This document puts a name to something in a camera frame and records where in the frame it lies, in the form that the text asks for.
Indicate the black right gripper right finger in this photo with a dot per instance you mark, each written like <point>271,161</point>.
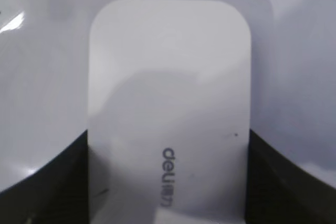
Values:
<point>278,191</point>

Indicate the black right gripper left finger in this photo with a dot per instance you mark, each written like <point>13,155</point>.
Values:
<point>57,193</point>

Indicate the white whiteboard eraser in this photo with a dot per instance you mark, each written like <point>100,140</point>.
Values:
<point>169,112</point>

